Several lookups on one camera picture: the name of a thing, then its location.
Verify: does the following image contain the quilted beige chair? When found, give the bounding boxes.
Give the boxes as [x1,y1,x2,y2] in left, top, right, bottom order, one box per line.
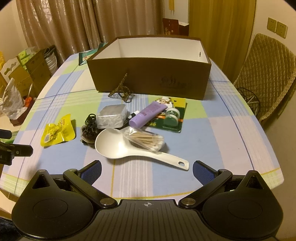
[234,33,295,122]

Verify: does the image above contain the bag of cotton swabs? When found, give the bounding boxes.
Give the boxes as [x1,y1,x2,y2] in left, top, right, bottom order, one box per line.
[120,126,165,152]

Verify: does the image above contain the yellow wooden door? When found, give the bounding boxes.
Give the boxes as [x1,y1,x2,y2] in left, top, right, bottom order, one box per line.
[189,0,256,82]

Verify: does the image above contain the yellow snack packet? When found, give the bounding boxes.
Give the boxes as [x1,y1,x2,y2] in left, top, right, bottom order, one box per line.
[40,114,76,147]

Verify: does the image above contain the checked tablecloth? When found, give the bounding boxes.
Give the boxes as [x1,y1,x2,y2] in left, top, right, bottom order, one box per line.
[0,52,285,202]

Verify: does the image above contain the brown cardboard box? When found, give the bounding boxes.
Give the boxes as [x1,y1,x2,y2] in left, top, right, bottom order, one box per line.
[87,35,211,100]

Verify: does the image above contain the green snack packet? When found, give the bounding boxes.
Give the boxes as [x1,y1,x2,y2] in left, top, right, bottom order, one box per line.
[78,43,106,66]

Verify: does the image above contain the dark red gift bag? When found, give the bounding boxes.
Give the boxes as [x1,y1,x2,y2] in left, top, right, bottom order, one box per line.
[163,18,189,36]

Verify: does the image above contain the cardboard boxes beside table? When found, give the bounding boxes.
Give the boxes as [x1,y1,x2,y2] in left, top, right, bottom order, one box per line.
[9,45,57,97]

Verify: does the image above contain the white rice spoon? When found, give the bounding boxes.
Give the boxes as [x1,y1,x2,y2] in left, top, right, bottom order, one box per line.
[95,128,189,171]

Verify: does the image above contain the beige curtain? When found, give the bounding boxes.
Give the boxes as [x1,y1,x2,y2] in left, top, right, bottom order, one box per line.
[16,0,163,62]

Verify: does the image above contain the purple cream tube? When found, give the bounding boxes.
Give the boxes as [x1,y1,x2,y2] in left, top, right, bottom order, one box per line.
[129,101,167,128]

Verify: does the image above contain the dark velvet scrunchie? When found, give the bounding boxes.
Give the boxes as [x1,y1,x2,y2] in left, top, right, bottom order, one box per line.
[80,125,99,144]

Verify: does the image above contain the wall switch plate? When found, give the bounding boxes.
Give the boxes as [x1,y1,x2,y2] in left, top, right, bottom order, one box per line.
[266,18,288,39]

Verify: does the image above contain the clear floss pick box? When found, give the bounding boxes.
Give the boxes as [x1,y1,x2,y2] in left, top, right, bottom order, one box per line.
[96,104,127,129]

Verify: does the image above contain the green carded balm jar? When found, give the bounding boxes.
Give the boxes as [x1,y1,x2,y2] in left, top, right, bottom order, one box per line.
[145,96,187,133]

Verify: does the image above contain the black hair ties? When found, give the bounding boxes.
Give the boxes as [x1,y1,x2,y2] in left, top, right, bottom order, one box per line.
[84,112,98,128]

